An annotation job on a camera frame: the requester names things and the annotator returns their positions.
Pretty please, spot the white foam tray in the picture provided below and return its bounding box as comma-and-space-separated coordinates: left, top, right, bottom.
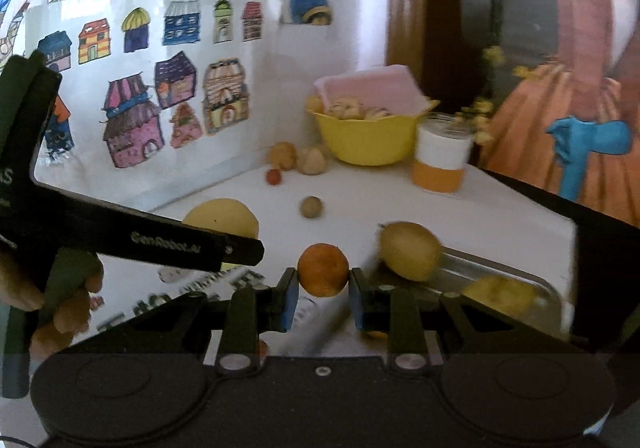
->
314, 65, 432, 117

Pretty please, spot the small brown pink house drawing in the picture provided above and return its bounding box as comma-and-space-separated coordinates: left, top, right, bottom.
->
170, 102, 203, 149

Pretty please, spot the white and orange cup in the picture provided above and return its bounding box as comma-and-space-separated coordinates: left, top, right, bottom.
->
411, 112, 474, 194

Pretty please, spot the orange fruit by bowl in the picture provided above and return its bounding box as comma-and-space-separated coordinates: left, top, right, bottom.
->
268, 142, 297, 171

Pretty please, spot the tan striped melon by bowl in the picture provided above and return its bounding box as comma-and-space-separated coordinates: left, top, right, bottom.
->
296, 146, 328, 175

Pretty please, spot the yellow flower sprig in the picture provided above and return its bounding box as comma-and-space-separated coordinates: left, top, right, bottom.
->
452, 45, 508, 147

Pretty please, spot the metal tray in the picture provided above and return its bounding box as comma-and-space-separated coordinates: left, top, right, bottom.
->
422, 248, 570, 340

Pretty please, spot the painting of woman in dress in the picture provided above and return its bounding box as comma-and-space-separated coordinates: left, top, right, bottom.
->
480, 0, 639, 226

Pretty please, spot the small brown-green round fruit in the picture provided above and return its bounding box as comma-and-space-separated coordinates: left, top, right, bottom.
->
299, 196, 324, 220

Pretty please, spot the yellow lumpy potato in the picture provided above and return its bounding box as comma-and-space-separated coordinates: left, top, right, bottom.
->
462, 275, 537, 318

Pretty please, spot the pink purple house drawing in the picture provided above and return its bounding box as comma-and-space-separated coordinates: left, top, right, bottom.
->
103, 74, 165, 169

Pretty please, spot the orange mandarin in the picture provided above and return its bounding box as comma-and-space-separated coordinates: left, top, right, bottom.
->
297, 243, 349, 298

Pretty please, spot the brown-yellow mango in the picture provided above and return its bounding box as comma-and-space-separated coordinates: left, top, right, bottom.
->
378, 222, 442, 283

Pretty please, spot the left human hand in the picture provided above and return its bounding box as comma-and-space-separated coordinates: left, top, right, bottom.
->
1, 251, 104, 360

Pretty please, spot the small red tomato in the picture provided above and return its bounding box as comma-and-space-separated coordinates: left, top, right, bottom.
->
265, 169, 282, 186

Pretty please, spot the dark purple house drawing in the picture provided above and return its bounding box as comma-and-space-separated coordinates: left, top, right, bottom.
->
154, 51, 196, 109

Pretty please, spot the large yellow melon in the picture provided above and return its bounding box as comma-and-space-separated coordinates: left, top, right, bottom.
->
180, 197, 260, 273

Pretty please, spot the striped pepino melon in bowl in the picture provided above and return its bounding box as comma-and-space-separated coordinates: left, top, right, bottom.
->
328, 97, 364, 120

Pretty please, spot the yellow plastic bowl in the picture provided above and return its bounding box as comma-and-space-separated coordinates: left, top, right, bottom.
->
306, 96, 439, 167

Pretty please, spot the beige striped house drawing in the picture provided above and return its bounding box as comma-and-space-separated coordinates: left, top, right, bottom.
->
203, 58, 250, 136

